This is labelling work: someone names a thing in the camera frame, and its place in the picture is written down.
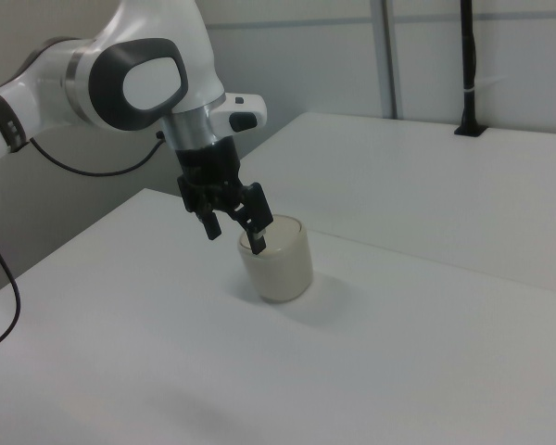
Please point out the grey partition post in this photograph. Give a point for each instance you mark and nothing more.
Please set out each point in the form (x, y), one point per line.
(384, 55)

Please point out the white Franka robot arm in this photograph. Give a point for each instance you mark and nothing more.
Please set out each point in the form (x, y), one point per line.
(148, 28)

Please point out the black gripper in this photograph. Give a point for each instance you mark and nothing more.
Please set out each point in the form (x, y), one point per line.
(208, 171)

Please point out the small cream trash can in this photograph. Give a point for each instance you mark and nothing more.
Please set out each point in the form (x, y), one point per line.
(282, 273)

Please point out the black pole with base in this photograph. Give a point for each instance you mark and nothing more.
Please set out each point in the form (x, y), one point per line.
(468, 69)

